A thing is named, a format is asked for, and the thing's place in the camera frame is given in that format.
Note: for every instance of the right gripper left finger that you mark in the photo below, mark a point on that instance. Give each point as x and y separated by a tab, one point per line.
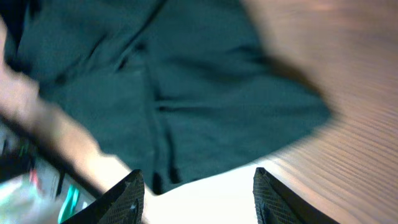
122	204

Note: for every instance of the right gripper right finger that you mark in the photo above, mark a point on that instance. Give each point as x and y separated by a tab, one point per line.
277	204

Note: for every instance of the black t-shirt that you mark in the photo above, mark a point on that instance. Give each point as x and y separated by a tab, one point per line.
180	89

